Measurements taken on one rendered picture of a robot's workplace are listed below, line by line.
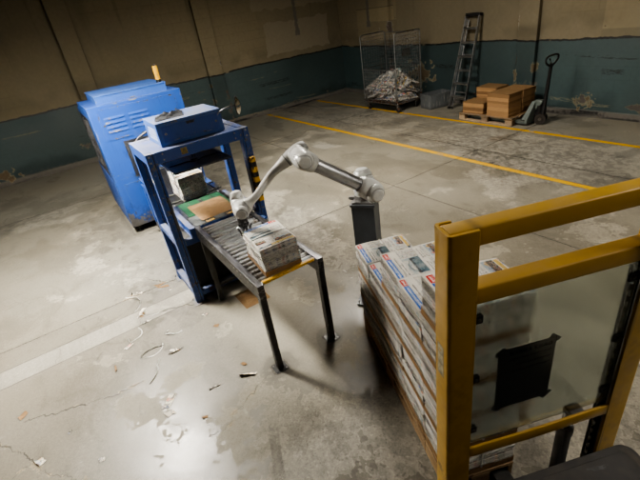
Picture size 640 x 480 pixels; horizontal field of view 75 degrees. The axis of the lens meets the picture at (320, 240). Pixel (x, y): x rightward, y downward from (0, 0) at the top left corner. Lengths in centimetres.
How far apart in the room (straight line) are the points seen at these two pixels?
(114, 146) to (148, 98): 75
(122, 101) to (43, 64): 519
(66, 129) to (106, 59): 180
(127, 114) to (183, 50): 574
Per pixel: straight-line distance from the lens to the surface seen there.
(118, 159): 616
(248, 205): 294
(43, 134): 1123
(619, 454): 208
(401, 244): 309
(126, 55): 1132
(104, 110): 605
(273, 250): 291
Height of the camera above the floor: 240
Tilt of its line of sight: 29 degrees down
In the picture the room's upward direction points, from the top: 9 degrees counter-clockwise
